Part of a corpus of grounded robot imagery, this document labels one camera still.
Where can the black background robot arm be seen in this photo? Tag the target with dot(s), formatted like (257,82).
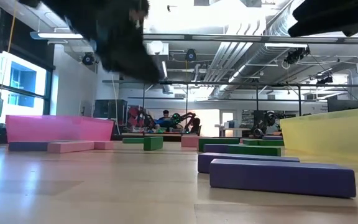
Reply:
(266,121)
(186,119)

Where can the yellow translucent plastic bin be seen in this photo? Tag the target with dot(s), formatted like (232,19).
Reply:
(331,137)

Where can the person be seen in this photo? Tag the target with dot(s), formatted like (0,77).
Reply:
(165,115)

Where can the silver ventilation duct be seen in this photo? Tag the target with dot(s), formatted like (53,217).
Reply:
(259,53)

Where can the black overhead light bar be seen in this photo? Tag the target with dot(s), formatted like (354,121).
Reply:
(228,38)

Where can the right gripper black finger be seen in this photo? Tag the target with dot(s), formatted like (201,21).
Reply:
(328,25)
(337,6)

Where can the purple wooden block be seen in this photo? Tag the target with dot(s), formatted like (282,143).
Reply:
(273,137)
(281,179)
(28,146)
(214,148)
(216,163)

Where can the large window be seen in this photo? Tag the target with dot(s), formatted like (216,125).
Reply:
(20,87)

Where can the black flat screen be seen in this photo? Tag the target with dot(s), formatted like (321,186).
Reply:
(342,105)

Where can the pink translucent plastic bin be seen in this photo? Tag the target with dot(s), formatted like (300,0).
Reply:
(57,129)

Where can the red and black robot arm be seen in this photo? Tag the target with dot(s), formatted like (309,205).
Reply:
(137,118)

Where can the white ceiling box lamp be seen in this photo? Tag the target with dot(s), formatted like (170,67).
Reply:
(156,47)

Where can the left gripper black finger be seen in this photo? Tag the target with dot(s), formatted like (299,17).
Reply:
(129,59)

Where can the black ceiling spotlight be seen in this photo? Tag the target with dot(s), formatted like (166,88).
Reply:
(324,79)
(295,55)

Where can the black cabinet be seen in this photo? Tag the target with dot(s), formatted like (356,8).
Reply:
(110,109)

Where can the black background rig frame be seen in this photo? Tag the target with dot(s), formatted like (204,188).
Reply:
(299,99)

